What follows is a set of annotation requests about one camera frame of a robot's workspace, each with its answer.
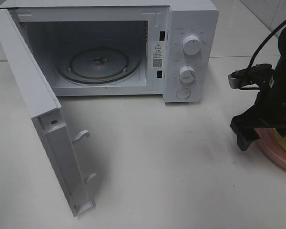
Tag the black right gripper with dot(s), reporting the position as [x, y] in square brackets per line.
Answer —
[268, 111]

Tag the pink plate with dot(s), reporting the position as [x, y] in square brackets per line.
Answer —
[271, 148]

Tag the round door release button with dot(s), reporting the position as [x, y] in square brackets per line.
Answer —
[183, 93]

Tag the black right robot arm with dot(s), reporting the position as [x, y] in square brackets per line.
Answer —
[278, 78]

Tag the lower white dial knob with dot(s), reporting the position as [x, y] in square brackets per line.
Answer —
[187, 74]

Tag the white dial knob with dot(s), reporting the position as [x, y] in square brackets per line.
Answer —
[187, 74]
[192, 44]

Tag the upper white dial knob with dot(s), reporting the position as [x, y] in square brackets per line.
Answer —
[192, 44]

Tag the white microwave oven body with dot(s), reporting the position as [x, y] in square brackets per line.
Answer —
[155, 28]

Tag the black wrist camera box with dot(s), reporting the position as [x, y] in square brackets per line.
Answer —
[253, 78]

